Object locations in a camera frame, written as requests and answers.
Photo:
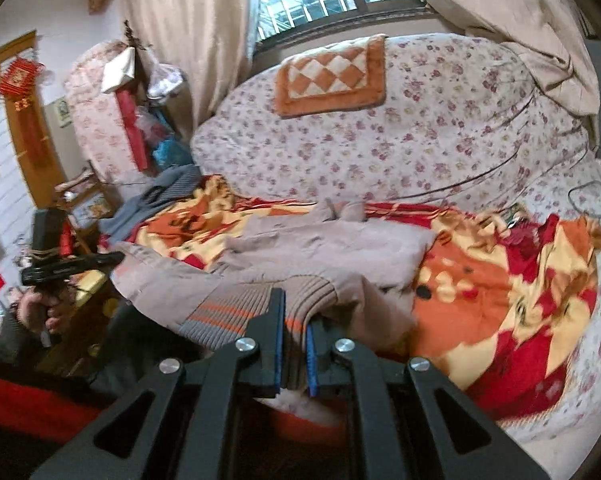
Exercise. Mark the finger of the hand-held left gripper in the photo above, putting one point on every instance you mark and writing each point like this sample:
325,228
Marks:
105,260

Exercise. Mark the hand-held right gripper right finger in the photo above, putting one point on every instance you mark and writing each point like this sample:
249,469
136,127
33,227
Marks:
311,365

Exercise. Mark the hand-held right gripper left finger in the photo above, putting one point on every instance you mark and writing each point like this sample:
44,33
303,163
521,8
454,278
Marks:
279,345

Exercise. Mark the beige zip jacket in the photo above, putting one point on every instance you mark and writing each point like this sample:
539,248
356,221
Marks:
330,245

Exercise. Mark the person's left forearm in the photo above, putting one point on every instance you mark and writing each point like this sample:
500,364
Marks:
5,340

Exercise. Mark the person's left hand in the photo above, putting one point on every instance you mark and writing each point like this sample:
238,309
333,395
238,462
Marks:
43,312

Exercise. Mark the wooden chair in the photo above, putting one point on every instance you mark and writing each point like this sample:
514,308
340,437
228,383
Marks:
88,210

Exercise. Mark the grey striped garment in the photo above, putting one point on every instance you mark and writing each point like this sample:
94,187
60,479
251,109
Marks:
170,185

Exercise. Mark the blue plastic bag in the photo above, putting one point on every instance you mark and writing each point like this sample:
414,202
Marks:
173,152

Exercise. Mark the floral covered furniture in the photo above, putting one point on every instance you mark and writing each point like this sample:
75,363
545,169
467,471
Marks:
93,120

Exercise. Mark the red cloth strip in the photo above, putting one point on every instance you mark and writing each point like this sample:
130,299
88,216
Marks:
133,130

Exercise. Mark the red knot ornament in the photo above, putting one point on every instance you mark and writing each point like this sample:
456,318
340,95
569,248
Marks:
18,80

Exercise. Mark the orange red printed blanket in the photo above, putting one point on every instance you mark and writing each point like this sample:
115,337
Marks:
480,310

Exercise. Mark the clear plastic bag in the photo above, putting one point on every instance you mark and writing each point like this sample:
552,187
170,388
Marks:
165,82

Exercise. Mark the floral quilt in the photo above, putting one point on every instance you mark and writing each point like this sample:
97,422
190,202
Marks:
405,150

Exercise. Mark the beige curtain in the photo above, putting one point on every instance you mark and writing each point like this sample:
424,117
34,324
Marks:
505,10
190,35

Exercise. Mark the orange checkered cushion mat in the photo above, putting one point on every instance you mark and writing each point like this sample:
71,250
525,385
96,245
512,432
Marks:
330,75

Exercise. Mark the wooden door frame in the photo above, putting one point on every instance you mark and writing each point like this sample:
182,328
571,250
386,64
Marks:
28,125

